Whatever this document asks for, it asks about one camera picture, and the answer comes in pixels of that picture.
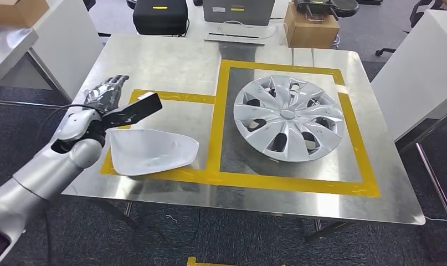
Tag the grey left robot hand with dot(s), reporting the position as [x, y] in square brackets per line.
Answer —
[104, 95]

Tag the white curved plastic part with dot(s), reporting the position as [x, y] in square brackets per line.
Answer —
[149, 152]

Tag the steel workbench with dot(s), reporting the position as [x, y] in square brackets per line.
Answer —
[6, 47]
[164, 62]
[434, 176]

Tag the white desk panel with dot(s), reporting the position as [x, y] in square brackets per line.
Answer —
[417, 69]
[61, 33]

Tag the black case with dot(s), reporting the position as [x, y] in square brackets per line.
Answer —
[160, 18]

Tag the brown cardboard box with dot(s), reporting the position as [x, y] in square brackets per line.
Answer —
[311, 33]
[17, 13]

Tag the small white thread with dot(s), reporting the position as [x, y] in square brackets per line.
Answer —
[172, 219]

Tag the white flat board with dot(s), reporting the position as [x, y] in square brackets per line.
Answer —
[241, 38]

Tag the silver wheel hubcap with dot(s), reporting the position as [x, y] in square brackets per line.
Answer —
[288, 114]

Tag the yellow floor tape square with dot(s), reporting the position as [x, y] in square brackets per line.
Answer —
[208, 261]

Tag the black handheld controller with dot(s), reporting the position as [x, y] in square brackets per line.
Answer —
[318, 5]

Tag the black office chair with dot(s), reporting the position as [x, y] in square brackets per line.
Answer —
[421, 11]

